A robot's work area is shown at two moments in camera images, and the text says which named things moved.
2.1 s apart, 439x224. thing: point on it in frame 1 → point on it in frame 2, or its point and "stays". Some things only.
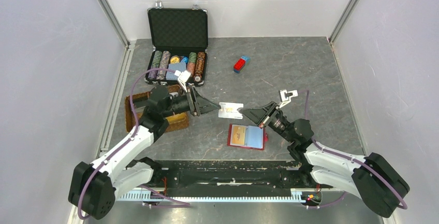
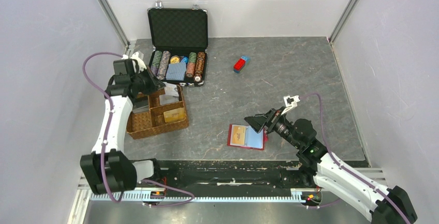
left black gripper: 198,104 → 155,83
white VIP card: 230,110 → 171,89
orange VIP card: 178,117 stays
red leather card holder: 251,137 stays
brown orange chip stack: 200,68 stays
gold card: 238,135 stays
